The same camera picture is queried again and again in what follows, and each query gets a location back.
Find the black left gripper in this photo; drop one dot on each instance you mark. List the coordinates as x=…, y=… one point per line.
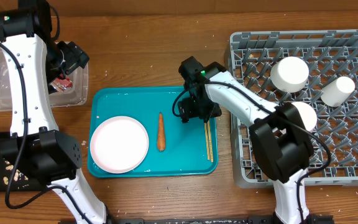
x=75, y=56

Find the clear plastic bin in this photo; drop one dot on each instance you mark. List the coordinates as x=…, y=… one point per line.
x=77, y=95

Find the red snack wrapper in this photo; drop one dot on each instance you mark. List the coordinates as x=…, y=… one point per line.
x=61, y=85

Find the rice and peanut scraps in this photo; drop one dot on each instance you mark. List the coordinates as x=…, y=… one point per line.
x=11, y=174

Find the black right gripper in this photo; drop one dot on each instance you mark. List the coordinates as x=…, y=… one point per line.
x=192, y=111

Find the brown cardboard backdrop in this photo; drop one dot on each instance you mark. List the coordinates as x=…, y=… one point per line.
x=82, y=8

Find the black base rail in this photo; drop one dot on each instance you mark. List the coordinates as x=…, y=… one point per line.
x=254, y=219

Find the grey plastic dish rack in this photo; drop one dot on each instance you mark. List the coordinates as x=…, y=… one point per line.
x=329, y=54

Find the white upside-down cup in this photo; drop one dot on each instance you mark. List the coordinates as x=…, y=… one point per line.
x=336, y=93

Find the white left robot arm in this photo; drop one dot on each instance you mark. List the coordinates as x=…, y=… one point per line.
x=36, y=147

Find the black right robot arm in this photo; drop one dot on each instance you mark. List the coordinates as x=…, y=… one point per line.
x=279, y=140

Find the teal plastic tray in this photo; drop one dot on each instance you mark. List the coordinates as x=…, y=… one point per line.
x=185, y=152

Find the pale green bowl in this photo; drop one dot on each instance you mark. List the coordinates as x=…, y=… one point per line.
x=289, y=74

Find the large pink plate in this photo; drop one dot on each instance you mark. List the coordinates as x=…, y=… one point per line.
x=119, y=144

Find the orange carrot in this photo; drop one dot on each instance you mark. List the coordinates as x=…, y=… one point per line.
x=161, y=142

